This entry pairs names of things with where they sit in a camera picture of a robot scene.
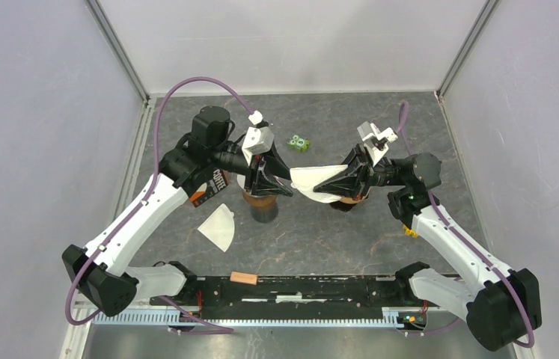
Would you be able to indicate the green monster block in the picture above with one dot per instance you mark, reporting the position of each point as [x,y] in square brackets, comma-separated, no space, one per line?
[298,143]

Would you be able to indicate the yellow owl block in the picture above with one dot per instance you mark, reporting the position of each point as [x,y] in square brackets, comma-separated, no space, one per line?
[409,232]

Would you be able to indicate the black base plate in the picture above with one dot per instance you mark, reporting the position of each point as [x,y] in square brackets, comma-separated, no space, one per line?
[295,297]

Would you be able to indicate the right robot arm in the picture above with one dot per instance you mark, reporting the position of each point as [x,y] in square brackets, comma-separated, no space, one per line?
[499,304]

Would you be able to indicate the wooden rectangular block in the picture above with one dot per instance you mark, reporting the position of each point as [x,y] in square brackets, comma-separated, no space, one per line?
[243,278]

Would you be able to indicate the coffee filter box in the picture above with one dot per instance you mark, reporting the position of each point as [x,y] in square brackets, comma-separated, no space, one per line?
[216,183]

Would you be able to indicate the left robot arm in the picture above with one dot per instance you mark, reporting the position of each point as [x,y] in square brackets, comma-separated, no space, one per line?
[101,269]

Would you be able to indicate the white paper coffee filter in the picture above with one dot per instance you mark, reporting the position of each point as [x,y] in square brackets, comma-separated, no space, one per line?
[241,181]

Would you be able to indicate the aluminium frame rail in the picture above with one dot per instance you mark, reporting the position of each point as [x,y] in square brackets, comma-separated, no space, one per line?
[120,301]

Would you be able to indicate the brown glass dripper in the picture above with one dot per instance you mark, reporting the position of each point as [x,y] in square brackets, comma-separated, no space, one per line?
[343,206]

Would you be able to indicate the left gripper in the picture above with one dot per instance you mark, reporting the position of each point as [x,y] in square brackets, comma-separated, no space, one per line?
[260,179]

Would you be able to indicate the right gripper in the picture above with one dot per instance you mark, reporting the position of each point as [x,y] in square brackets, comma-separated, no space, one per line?
[352,182]

